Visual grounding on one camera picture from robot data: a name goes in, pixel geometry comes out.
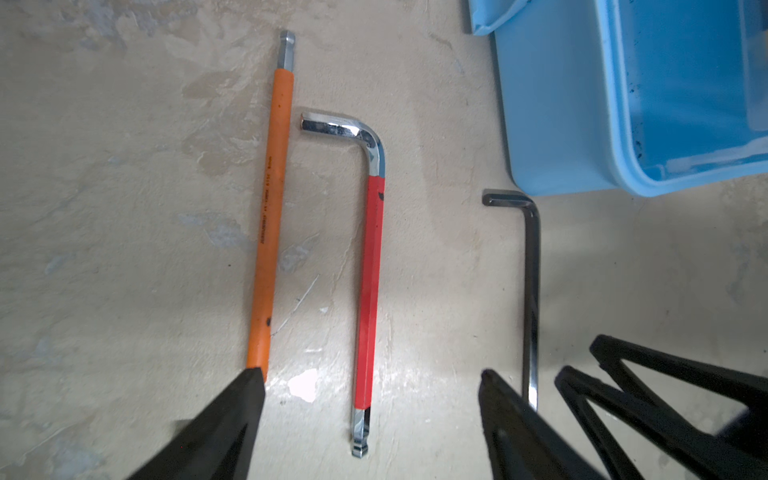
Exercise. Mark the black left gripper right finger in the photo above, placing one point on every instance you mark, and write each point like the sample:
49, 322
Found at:
521, 445

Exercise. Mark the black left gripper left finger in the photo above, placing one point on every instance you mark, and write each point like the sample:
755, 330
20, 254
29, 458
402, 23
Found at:
218, 443

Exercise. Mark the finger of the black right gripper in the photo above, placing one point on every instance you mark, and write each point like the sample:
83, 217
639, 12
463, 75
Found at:
612, 354
701, 453

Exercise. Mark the orange sleeved hex key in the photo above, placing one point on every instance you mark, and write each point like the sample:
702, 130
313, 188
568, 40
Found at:
270, 211

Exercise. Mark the black hex key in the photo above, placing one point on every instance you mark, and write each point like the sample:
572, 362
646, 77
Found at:
531, 299

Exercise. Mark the blue toolbox with clear lid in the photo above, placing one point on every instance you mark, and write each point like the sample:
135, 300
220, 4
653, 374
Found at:
650, 97

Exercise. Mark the red sleeved hex key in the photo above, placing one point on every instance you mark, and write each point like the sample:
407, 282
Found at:
353, 130

